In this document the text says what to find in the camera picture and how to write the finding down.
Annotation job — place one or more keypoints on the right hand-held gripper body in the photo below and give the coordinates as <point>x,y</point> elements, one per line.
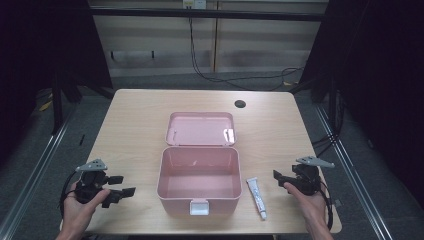
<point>308,178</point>

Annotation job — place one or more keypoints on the white wall power outlet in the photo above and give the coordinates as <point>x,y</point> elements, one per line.
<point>194,3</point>

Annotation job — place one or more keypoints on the person's left hand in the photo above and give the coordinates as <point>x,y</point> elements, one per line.
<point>77,213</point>

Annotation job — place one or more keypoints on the white ointment tube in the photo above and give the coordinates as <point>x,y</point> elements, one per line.
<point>256,196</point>

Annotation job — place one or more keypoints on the black metal stand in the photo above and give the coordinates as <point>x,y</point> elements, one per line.
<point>57,103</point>
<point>331,100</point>

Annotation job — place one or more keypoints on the yellow floor tape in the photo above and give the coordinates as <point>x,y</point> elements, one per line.
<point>45,106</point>

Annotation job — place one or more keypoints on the dark curtain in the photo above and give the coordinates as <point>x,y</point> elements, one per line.
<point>36,60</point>
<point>380,83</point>

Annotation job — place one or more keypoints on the dark round table grommet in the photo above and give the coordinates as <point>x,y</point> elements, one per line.
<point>240,103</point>

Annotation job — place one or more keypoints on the person's right hand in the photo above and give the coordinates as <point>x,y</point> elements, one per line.
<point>308,208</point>

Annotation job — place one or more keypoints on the metal floor rail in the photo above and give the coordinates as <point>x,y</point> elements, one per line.
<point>353,166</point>
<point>36,163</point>

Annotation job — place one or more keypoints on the small black floor object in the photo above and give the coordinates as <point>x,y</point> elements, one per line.
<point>81,139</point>

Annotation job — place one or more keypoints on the black horizontal frame bar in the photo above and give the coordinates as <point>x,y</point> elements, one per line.
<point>206,14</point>

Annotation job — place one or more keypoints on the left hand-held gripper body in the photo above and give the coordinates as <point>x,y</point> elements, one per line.
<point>89,186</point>

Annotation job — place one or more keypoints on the pink plastic storage box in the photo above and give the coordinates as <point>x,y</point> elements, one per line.
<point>199,173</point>

